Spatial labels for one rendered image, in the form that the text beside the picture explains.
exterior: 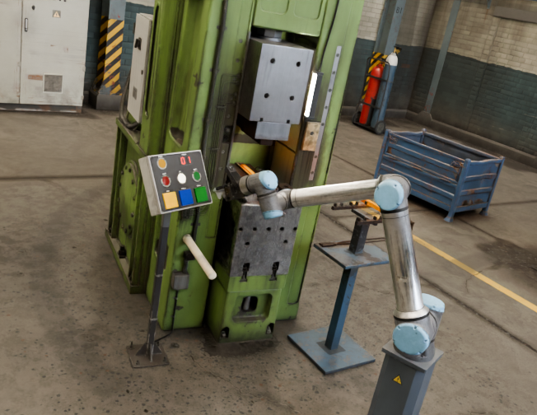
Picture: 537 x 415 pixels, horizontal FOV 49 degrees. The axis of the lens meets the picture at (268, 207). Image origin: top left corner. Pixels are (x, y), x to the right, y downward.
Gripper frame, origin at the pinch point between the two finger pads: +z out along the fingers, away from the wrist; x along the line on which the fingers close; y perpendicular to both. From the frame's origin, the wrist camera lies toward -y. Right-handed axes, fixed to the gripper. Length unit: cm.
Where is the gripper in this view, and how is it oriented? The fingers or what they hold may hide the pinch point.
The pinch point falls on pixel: (215, 188)
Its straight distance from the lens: 291.3
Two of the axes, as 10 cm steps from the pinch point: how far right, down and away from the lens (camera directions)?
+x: 6.4, -1.6, 7.5
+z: -7.3, 1.5, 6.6
